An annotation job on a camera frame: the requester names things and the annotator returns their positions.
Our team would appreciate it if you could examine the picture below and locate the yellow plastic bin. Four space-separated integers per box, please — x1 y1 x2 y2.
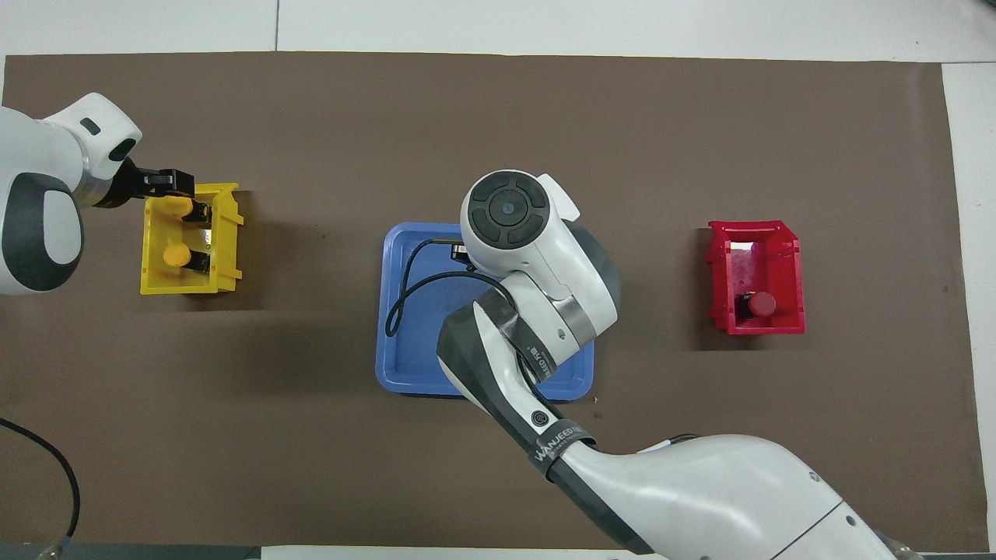
140 183 245 297

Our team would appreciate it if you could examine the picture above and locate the red plastic bin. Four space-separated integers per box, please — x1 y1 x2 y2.
707 220 808 337

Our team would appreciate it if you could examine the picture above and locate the brown paper mat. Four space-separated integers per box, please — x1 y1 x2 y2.
0 51 969 555

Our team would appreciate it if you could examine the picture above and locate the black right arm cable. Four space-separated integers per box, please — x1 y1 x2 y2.
384 236 700 453

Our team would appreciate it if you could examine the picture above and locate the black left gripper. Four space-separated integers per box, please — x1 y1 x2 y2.
114 159 196 209

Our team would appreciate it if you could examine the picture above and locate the red push button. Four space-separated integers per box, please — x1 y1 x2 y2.
735 291 777 320

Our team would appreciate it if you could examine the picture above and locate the yellow push button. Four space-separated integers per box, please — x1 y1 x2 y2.
160 195 213 225
160 242 213 275

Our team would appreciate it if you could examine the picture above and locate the blue plastic tray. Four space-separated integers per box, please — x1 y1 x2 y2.
375 222 597 403

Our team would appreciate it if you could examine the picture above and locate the thin black loose cable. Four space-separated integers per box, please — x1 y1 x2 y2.
0 417 82 543

